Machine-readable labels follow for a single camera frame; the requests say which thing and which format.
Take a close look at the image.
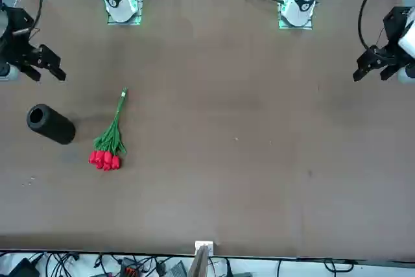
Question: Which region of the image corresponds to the grey power adapter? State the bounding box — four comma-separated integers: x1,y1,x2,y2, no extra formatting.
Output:
169,261,188,277

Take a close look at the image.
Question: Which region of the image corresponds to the wooden board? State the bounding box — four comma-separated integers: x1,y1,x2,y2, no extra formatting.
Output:
189,244,210,277

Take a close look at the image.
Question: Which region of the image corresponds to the black power adapter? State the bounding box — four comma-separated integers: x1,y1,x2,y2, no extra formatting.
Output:
6,257,40,277

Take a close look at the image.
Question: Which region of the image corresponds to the red tulip bouquet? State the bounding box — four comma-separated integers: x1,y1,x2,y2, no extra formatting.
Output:
88,87,128,171

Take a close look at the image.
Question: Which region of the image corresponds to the black and orange device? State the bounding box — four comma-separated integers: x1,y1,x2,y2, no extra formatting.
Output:
119,257,144,277

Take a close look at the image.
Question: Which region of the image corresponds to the black cylindrical vase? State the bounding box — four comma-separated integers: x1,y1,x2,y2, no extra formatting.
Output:
26,103,77,145

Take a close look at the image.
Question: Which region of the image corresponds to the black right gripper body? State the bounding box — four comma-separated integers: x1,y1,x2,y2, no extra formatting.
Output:
0,5,40,66

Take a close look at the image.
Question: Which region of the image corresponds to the small white block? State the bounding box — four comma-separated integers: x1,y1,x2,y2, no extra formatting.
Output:
195,240,215,255

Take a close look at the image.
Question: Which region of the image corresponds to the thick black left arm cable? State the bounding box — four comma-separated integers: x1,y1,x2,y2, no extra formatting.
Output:
357,0,390,51

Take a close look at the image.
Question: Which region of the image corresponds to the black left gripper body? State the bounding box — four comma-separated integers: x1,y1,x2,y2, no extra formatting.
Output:
380,6,411,67

